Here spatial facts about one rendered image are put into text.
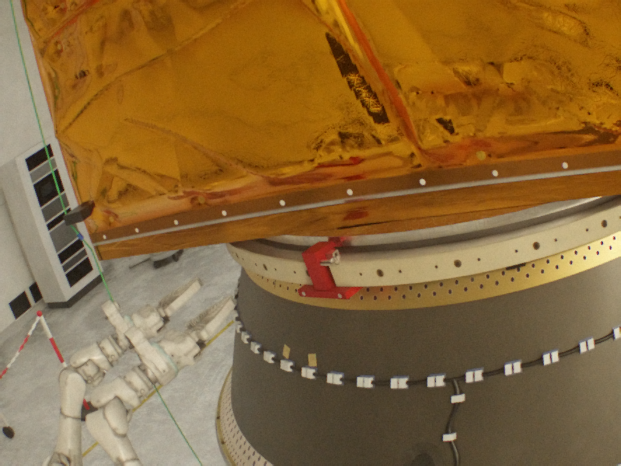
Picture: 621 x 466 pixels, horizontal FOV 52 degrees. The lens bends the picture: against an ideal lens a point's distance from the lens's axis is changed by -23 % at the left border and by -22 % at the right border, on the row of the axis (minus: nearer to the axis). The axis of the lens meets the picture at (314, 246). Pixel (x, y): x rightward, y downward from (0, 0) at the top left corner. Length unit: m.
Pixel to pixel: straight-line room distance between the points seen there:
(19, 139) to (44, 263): 1.86
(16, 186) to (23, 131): 1.21
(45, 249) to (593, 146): 7.80
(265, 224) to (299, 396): 0.36
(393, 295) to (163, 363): 0.45
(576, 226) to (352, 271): 0.46
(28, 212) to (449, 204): 7.51
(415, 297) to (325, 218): 0.24
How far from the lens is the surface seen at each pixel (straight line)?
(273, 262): 1.59
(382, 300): 1.46
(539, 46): 1.17
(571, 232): 1.28
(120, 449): 1.43
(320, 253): 1.45
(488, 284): 1.36
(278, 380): 1.73
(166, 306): 1.73
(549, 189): 1.29
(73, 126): 1.87
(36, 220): 8.57
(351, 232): 1.47
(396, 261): 1.36
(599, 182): 1.26
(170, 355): 1.50
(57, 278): 8.69
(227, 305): 1.56
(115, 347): 1.74
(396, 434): 1.47
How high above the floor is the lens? 2.19
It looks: 18 degrees down
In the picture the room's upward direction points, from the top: 21 degrees counter-clockwise
